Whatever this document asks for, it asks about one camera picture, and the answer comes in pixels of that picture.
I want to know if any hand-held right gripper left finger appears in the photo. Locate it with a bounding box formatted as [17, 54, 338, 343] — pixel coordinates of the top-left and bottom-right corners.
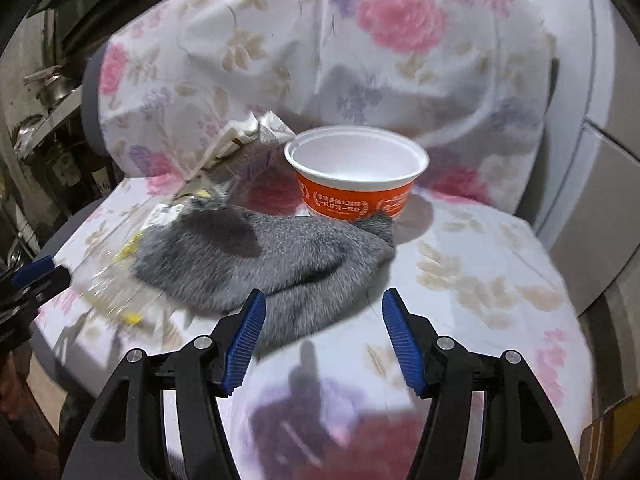
[60, 287, 268, 480]

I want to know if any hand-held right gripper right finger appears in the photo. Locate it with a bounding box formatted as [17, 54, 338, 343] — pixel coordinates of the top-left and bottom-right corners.
[381, 287, 586, 480]

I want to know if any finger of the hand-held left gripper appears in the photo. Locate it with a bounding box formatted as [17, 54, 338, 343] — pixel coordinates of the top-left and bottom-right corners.
[11, 255, 72, 306]

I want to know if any clear plastic wrapper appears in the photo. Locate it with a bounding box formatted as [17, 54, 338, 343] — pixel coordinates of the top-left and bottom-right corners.
[70, 190, 241, 331]

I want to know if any grey fuzzy sock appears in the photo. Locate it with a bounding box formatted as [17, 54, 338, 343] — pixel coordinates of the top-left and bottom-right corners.
[131, 205, 397, 351]

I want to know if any orange instant noodle bowl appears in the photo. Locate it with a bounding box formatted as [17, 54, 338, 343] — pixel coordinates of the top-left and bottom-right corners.
[284, 126, 431, 223]

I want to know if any white paper carton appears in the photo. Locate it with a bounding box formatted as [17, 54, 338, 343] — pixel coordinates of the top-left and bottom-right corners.
[190, 110, 296, 181]

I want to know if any round metal lid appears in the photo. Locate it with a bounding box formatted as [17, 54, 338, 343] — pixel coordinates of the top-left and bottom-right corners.
[12, 115, 46, 151]

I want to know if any grey office chair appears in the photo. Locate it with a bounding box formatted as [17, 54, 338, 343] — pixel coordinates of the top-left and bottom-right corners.
[27, 40, 561, 376]

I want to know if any metal pot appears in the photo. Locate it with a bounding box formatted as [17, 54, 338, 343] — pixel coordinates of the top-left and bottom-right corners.
[25, 65, 76, 106]

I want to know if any yellow cardboard box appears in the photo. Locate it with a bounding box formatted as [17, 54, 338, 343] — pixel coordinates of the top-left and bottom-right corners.
[580, 395, 640, 480]

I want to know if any white refrigerator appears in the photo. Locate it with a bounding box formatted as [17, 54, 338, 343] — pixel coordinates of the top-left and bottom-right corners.
[520, 0, 640, 316]

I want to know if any floral printed cloth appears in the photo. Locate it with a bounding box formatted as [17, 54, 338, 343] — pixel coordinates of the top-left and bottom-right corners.
[30, 0, 593, 480]

